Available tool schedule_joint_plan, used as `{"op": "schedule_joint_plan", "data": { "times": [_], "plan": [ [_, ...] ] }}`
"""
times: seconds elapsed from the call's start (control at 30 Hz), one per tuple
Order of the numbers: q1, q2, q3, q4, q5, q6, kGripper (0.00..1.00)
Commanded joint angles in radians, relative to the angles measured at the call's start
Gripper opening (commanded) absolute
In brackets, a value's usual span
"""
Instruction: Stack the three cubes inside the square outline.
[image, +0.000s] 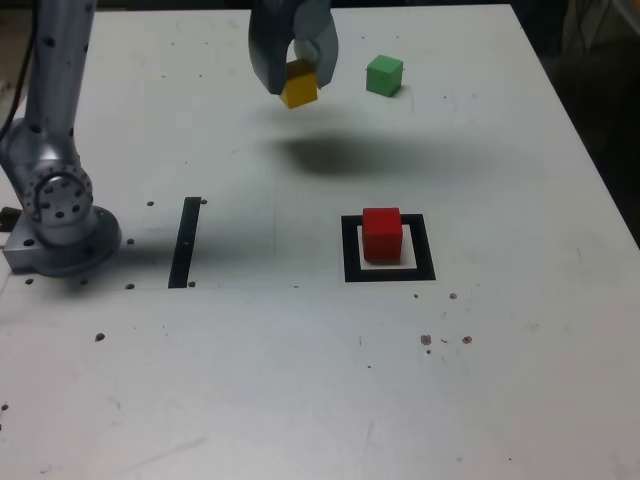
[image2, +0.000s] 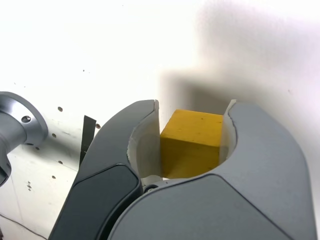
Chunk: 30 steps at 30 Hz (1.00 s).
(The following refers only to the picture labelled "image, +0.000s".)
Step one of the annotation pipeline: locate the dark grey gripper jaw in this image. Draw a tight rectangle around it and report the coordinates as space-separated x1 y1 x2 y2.
248 0 301 96

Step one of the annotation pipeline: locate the brown cardboard box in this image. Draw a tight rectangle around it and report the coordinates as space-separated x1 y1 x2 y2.
549 0 640 96

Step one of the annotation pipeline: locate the black tape strip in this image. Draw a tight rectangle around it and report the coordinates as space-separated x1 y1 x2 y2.
167 196 203 290

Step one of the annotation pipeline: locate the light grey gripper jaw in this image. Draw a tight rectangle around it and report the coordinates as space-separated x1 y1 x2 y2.
294 0 339 90

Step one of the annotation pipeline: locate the green cube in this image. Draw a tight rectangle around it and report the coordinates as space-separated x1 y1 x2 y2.
365 54 404 98

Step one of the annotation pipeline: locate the black tape square outline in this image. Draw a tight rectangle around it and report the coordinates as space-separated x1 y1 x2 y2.
340 213 437 284

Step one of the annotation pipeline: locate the red cube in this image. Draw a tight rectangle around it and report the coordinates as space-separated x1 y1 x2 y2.
361 206 404 263

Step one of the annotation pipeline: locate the yellow cube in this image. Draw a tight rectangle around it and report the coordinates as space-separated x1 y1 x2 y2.
278 58 320 110

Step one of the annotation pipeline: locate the thin black cable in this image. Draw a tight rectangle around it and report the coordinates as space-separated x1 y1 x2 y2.
0 0 44 144

